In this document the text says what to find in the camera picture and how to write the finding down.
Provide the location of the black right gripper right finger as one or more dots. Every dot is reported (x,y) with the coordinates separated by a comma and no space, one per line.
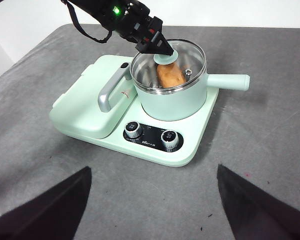
(260,215)

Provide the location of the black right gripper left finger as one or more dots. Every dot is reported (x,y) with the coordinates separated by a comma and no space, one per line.
(40,212)

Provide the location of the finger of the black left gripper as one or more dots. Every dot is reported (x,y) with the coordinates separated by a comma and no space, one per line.
(165,42)
(152,48)

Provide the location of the glass pot lid green knob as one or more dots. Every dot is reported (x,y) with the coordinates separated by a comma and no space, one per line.
(165,58)

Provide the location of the brown potato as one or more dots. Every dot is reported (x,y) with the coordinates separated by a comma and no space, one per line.
(168,77)

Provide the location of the green hinged griddle lid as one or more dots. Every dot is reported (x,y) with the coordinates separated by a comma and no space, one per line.
(85,107)

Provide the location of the silver control knob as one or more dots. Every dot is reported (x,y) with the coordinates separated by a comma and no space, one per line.
(169,140)
(133,130)

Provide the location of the black control panel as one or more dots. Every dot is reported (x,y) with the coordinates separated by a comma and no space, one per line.
(152,142)

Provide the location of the green breakfast maker base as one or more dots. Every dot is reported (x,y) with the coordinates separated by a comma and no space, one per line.
(165,155)

